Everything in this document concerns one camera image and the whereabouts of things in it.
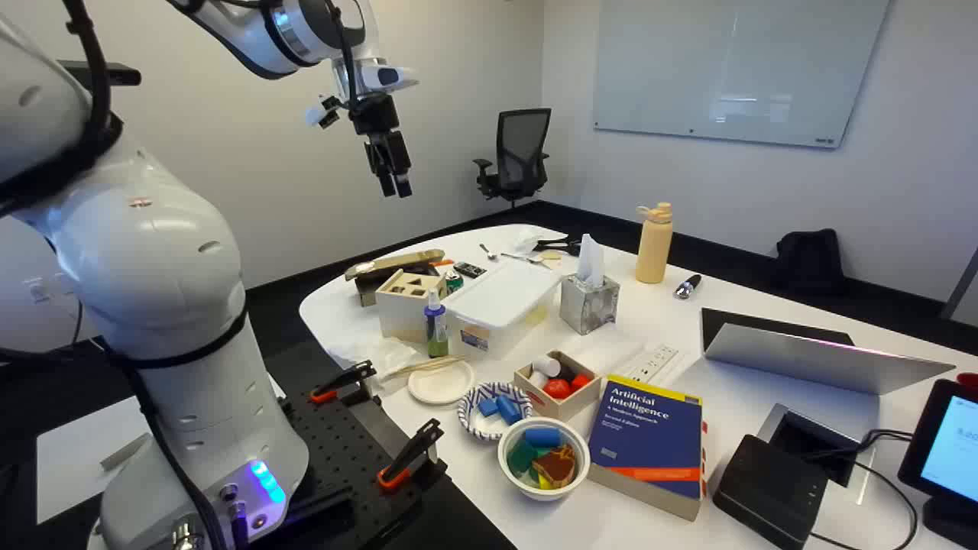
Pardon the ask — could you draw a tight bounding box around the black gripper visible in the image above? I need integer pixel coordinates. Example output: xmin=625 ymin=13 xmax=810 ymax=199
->
xmin=348 ymin=90 xmax=417 ymax=199

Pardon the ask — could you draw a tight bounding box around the green block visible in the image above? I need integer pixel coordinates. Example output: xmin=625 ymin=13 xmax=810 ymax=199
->
xmin=505 ymin=435 xmax=544 ymax=476

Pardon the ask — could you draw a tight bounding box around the white plate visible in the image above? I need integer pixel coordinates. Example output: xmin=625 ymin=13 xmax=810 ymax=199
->
xmin=407 ymin=361 xmax=476 ymax=409

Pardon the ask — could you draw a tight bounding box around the white block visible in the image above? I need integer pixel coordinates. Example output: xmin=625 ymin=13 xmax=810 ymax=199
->
xmin=525 ymin=356 xmax=566 ymax=391

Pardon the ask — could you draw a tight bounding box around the blue rectangular block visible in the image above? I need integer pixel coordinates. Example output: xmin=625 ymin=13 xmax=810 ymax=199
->
xmin=476 ymin=387 xmax=525 ymax=425

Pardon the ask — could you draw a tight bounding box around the blue striped paper plate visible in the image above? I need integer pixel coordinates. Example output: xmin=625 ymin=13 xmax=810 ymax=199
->
xmin=456 ymin=379 xmax=534 ymax=443

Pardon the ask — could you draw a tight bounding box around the blue rounded block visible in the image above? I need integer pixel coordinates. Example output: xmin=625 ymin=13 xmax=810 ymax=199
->
xmin=523 ymin=425 xmax=566 ymax=453

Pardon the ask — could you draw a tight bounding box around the white bowl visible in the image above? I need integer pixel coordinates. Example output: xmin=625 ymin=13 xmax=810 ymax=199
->
xmin=496 ymin=412 xmax=592 ymax=504

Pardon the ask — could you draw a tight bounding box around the orange block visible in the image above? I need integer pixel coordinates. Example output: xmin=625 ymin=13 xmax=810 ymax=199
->
xmin=534 ymin=451 xmax=580 ymax=488

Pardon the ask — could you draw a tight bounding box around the brown wooden lid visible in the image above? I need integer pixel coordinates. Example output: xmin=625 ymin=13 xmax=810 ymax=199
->
xmin=341 ymin=249 xmax=448 ymax=307

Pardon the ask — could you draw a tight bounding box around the black office chair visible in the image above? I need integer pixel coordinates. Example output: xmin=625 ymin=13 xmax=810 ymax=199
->
xmin=471 ymin=105 xmax=556 ymax=212

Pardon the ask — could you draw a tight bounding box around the wooden shape sorter box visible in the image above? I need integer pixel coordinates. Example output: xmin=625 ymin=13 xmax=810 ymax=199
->
xmin=374 ymin=266 xmax=456 ymax=347

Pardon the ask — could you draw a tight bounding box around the small green bottle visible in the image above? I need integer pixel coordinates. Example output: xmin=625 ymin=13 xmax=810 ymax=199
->
xmin=423 ymin=298 xmax=453 ymax=361

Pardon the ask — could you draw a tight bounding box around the white storage box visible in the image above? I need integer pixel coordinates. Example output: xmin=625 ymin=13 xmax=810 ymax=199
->
xmin=441 ymin=258 xmax=566 ymax=361

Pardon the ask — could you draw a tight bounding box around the gray tissue box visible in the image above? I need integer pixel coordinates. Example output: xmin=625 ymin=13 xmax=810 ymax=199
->
xmin=556 ymin=233 xmax=622 ymax=338

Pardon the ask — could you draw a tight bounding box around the small wooden box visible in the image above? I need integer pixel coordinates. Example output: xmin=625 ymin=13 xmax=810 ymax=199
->
xmin=510 ymin=348 xmax=601 ymax=418

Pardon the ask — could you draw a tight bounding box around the beige water bottle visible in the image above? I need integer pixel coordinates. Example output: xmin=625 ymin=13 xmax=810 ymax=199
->
xmin=631 ymin=199 xmax=677 ymax=289

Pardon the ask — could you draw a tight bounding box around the red ball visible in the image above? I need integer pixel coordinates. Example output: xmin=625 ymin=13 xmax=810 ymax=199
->
xmin=544 ymin=370 xmax=596 ymax=400

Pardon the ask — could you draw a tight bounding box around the black marker pen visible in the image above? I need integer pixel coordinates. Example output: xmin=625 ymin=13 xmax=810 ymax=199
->
xmin=668 ymin=268 xmax=707 ymax=303

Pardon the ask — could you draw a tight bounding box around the white remote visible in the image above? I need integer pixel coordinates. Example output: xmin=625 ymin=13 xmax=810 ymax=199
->
xmin=630 ymin=343 xmax=680 ymax=387

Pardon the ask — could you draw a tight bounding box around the blue book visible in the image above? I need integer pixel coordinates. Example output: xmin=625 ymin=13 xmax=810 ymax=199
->
xmin=588 ymin=374 xmax=708 ymax=522

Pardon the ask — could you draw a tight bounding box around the black bag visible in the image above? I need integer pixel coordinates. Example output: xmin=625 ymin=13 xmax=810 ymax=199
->
xmin=772 ymin=228 xmax=851 ymax=299

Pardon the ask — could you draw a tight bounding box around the white paper sheet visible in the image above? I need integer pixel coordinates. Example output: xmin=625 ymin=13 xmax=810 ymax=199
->
xmin=34 ymin=395 xmax=156 ymax=530

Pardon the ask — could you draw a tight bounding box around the silver laptop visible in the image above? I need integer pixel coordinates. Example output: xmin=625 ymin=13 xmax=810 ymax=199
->
xmin=699 ymin=307 xmax=956 ymax=397

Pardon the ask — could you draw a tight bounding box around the black box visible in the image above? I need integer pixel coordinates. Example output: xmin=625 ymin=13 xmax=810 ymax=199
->
xmin=708 ymin=430 xmax=832 ymax=550

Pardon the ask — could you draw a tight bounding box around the open gray box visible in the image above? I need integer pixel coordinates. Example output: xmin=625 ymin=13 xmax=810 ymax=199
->
xmin=757 ymin=400 xmax=887 ymax=488

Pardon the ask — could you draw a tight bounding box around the black tablet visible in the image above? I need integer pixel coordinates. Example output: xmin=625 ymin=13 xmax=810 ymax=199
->
xmin=894 ymin=375 xmax=978 ymax=550

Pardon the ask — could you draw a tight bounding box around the black clamp orange handle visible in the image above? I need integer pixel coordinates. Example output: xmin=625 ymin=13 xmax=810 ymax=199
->
xmin=304 ymin=359 xmax=378 ymax=409
xmin=374 ymin=415 xmax=448 ymax=494

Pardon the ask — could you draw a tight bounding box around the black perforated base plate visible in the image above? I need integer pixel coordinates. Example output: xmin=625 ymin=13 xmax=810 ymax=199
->
xmin=260 ymin=341 xmax=517 ymax=550

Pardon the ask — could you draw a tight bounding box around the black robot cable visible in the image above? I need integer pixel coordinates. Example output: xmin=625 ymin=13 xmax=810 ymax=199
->
xmin=62 ymin=0 xmax=117 ymax=147

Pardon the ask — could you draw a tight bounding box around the wall whiteboard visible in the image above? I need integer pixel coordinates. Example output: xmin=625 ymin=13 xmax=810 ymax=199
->
xmin=592 ymin=0 xmax=898 ymax=152

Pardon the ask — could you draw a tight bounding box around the black tablet cable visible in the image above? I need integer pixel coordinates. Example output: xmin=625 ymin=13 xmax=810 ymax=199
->
xmin=814 ymin=425 xmax=927 ymax=550

